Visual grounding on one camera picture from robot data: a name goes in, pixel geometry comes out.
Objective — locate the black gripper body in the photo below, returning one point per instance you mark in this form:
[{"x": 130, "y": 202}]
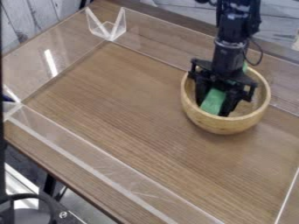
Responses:
[{"x": 228, "y": 59}]

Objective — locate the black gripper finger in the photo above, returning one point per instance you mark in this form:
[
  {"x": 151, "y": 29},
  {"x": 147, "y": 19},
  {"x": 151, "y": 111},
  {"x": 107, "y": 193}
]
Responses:
[
  {"x": 232, "y": 97},
  {"x": 202, "y": 89}
]

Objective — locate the green rectangular block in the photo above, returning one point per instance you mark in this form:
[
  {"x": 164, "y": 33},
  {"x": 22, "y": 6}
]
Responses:
[{"x": 219, "y": 85}]

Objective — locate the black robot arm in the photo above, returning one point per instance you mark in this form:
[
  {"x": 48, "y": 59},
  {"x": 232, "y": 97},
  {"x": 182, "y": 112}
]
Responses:
[{"x": 238, "y": 21}]

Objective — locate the brown wooden bowl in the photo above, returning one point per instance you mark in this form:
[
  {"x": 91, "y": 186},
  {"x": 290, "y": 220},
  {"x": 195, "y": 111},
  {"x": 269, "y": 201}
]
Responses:
[{"x": 244, "y": 117}]

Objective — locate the black table leg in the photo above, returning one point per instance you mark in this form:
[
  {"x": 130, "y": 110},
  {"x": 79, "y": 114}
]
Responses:
[{"x": 50, "y": 185}]

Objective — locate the clear acrylic corner bracket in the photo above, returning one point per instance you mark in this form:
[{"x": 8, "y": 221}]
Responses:
[{"x": 107, "y": 30}]

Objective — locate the clear acrylic front wall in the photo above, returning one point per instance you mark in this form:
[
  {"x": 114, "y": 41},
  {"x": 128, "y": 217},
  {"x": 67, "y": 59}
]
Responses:
[{"x": 131, "y": 140}]

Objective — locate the black metal base plate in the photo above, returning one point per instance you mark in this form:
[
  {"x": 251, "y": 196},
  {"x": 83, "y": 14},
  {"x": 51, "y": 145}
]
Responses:
[{"x": 55, "y": 213}]

